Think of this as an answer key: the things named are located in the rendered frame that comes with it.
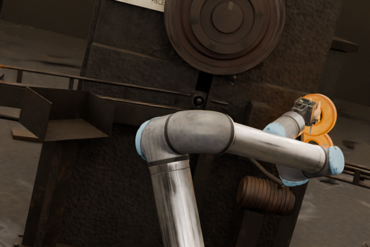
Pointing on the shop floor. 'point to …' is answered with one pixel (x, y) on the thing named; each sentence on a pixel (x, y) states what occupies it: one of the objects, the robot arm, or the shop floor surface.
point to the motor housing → (258, 208)
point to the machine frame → (90, 207)
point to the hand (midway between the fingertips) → (316, 109)
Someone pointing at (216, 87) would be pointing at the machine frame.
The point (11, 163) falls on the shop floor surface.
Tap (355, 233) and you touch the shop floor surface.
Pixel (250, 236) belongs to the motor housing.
